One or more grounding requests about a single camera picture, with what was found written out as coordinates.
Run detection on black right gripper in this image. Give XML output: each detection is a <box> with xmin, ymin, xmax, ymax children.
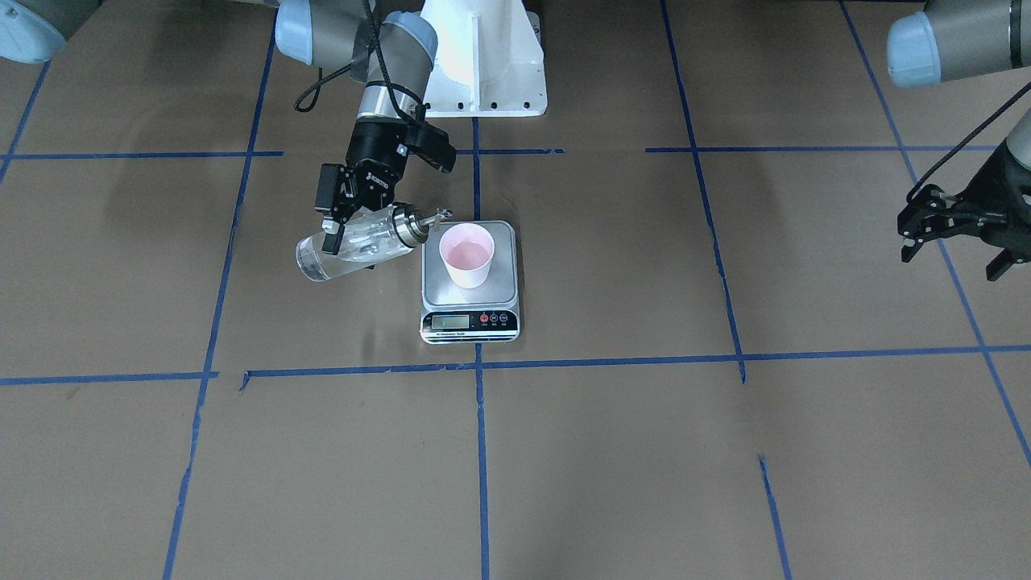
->
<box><xmin>314</xmin><ymin>120</ymin><xmax>408</xmax><ymax>255</ymax></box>

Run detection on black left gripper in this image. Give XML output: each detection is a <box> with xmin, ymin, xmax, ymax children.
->
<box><xmin>898</xmin><ymin>142</ymin><xmax>1030</xmax><ymax>282</ymax></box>

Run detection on glass sauce dispenser bottle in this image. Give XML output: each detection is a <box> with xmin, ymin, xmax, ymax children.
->
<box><xmin>295</xmin><ymin>203</ymin><xmax>453</xmax><ymax>282</ymax></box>

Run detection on pink paper cup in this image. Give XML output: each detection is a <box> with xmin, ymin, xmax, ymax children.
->
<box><xmin>438</xmin><ymin>223</ymin><xmax>495</xmax><ymax>289</ymax></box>

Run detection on digital kitchen scale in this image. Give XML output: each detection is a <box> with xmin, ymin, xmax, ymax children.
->
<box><xmin>420</xmin><ymin>220</ymin><xmax>522</xmax><ymax>344</ymax></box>

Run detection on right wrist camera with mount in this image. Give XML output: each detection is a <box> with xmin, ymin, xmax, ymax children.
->
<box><xmin>403</xmin><ymin>122</ymin><xmax>458</xmax><ymax>175</ymax></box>

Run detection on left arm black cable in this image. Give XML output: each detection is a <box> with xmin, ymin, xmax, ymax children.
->
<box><xmin>906</xmin><ymin>81</ymin><xmax>1031</xmax><ymax>202</ymax></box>

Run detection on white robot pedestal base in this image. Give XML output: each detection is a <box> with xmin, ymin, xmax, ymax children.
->
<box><xmin>420</xmin><ymin>1</ymin><xmax>548</xmax><ymax>118</ymax></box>

